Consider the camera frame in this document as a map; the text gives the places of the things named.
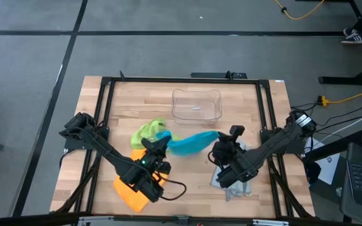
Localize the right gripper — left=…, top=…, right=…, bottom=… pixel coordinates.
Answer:
left=208, top=125, right=246, bottom=170

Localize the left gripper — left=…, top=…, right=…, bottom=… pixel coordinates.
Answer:
left=140, top=136, right=172, bottom=176

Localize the green microfiber towel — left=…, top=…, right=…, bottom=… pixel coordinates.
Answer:
left=130, top=117, right=182, bottom=150

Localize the blue microfiber towel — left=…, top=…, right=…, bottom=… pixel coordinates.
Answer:
left=155, top=130, right=221, bottom=158

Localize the orange microfiber towel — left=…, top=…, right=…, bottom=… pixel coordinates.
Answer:
left=113, top=149, right=169, bottom=213

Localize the light grey waffle towel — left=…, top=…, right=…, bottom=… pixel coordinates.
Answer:
left=211, top=139, right=253, bottom=202

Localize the clear plastic bin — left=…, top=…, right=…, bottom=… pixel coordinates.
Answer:
left=171, top=88, right=223, bottom=126

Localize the dark blue object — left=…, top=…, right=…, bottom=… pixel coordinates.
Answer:
left=305, top=161, right=322, bottom=186

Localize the black diagonal leg bar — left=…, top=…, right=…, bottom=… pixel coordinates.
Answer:
left=303, top=131, right=362, bottom=163

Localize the white paper sheet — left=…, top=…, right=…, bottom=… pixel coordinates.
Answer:
left=303, top=137, right=341, bottom=186

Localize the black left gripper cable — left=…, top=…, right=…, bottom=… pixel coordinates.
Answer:
left=159, top=177, right=188, bottom=202

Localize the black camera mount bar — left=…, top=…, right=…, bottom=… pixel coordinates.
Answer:
left=190, top=71, right=248, bottom=80

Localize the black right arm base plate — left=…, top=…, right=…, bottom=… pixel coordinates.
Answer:
left=260, top=128, right=306, bottom=154

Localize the black aluminium table frame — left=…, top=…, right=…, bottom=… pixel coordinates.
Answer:
left=50, top=74, right=316, bottom=220

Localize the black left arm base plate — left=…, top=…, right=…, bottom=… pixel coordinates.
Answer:
left=60, top=125, right=109, bottom=151

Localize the silver metal bracket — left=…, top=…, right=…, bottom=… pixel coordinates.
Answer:
left=251, top=218, right=290, bottom=226
left=77, top=215, right=114, bottom=226

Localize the black floor cable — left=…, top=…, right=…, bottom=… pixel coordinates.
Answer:
left=290, top=95, right=362, bottom=132

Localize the yellow extension cord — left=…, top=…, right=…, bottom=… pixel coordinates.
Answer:
left=317, top=90, right=362, bottom=107

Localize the black desk frame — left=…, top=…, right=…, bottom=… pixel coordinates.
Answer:
left=318, top=0, right=362, bottom=86

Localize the yellow floor cable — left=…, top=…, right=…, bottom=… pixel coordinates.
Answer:
left=273, top=0, right=326, bottom=21

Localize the black front rail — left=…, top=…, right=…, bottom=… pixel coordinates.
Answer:
left=0, top=212, right=362, bottom=226

